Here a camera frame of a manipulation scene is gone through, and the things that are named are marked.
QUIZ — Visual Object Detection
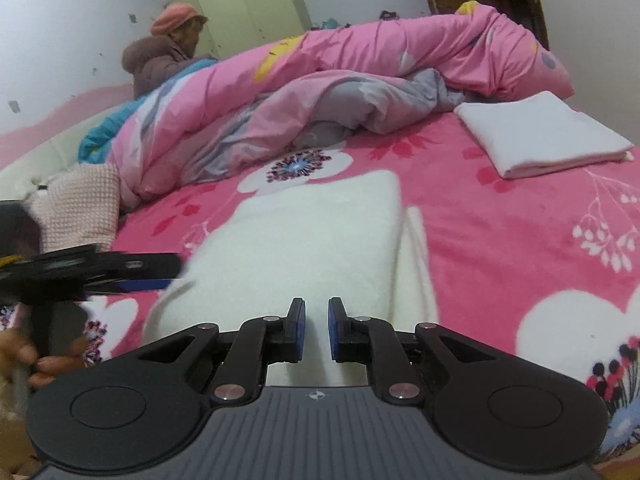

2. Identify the pale yellow wardrobe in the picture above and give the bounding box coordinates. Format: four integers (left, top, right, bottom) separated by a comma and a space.
192, 0, 313, 58

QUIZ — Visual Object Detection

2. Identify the folded white garment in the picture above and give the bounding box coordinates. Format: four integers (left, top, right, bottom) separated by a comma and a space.
454, 91, 636, 180

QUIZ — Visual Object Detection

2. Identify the cream fleece garment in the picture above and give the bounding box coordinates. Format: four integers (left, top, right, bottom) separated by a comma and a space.
142, 170, 441, 386

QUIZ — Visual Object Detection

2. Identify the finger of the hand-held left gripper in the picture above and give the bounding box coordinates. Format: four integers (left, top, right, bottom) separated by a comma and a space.
87, 277, 175, 295
97, 253, 182, 281

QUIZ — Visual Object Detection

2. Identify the pink and grey quilt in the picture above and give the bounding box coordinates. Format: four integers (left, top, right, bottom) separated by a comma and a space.
107, 4, 576, 211

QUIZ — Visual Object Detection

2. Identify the pink floral blanket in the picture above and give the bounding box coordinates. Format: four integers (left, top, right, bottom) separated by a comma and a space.
75, 110, 640, 466

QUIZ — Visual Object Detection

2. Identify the person's left hand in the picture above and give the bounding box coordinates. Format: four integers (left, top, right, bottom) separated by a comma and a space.
0, 305, 101, 390

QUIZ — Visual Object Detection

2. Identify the pink checked pillow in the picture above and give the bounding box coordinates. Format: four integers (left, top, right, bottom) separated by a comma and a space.
30, 165, 121, 253

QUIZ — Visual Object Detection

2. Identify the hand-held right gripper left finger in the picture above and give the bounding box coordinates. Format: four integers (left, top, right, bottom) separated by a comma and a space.
125, 298, 307, 406

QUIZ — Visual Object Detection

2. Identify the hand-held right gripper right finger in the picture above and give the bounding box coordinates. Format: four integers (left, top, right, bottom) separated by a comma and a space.
327, 298, 506, 406

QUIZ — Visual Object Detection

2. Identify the pink and white headboard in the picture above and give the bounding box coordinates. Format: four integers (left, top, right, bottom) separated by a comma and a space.
0, 82, 136, 186

